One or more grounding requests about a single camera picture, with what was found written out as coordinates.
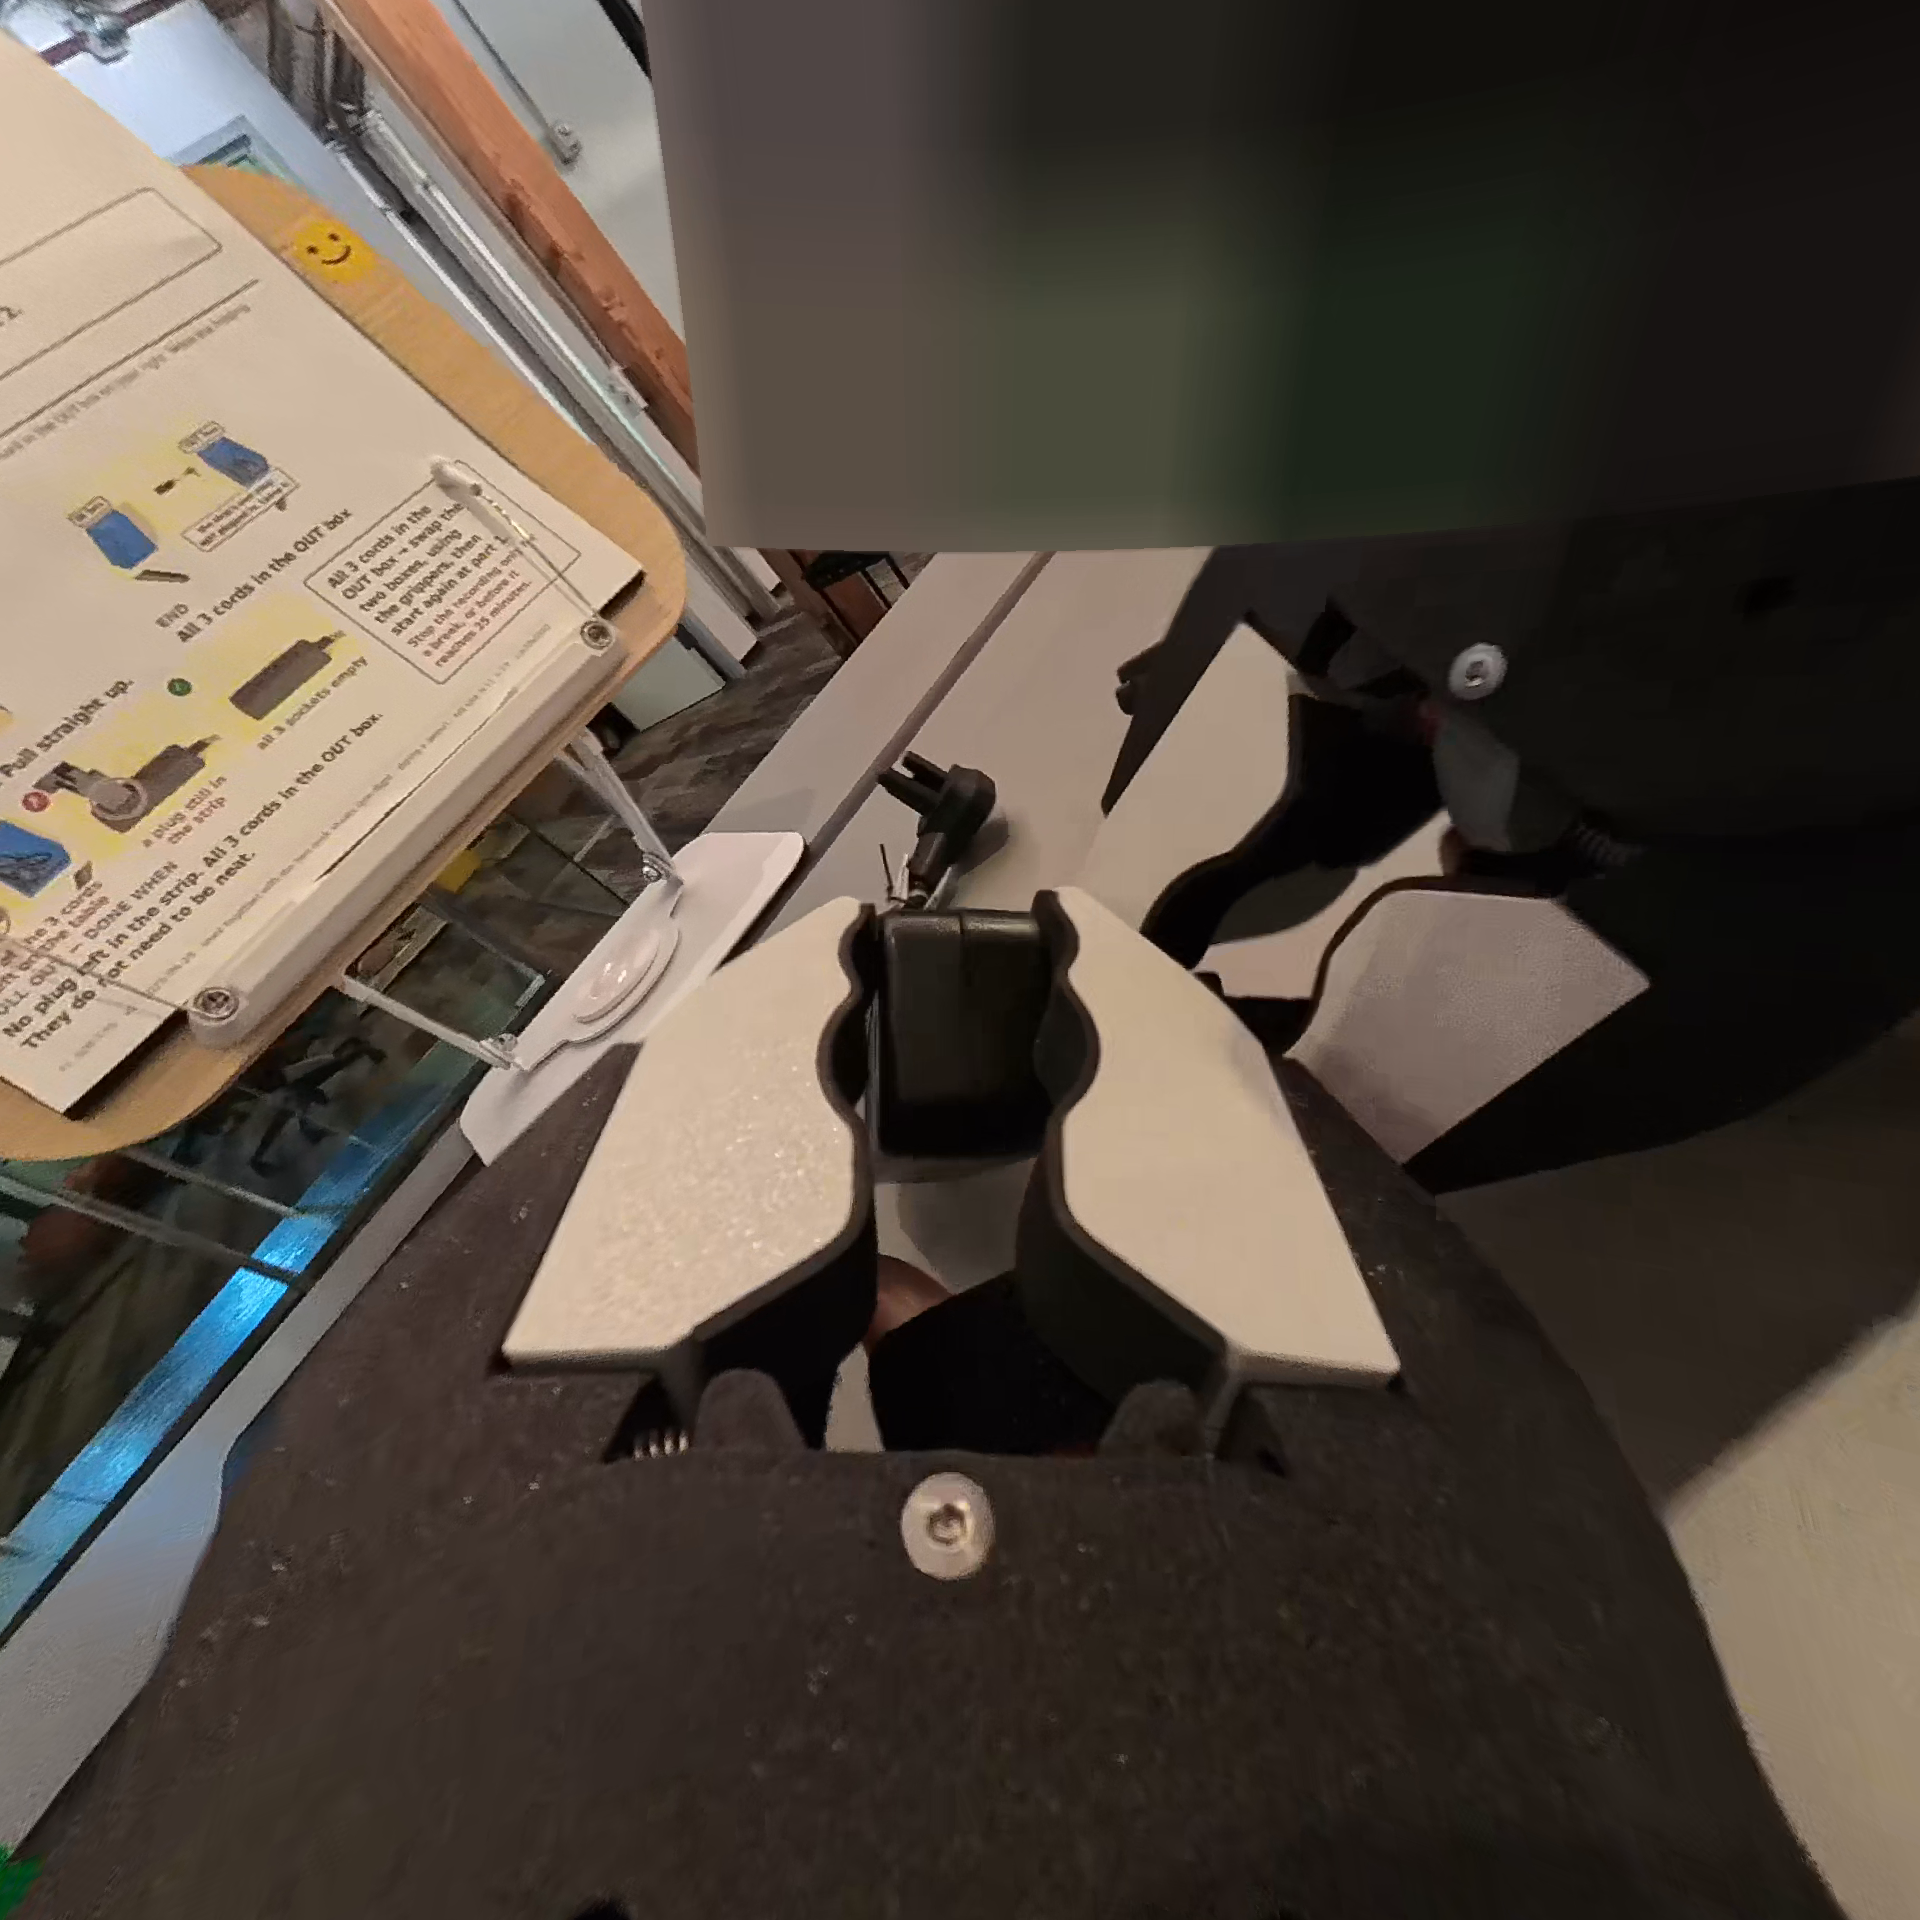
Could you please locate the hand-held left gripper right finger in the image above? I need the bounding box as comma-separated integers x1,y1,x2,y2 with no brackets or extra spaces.
1018,884,1409,1461

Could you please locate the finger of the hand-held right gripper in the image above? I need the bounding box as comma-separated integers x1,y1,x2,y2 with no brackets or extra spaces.
1099,625,1457,964
1275,879,1655,1163

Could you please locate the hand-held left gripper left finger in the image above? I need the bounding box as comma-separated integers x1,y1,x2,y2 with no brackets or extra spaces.
499,896,882,1378

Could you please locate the black braided cable with plug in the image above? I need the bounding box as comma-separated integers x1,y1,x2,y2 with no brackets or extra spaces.
873,755,1002,909

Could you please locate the black power strip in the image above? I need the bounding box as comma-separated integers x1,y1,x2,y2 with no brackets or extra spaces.
864,908,1057,1162

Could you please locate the person's left hand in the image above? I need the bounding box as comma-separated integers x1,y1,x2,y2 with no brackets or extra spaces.
866,1257,1120,1451

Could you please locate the printed instruction sheet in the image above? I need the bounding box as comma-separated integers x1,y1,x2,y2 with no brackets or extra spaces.
0,31,650,1120

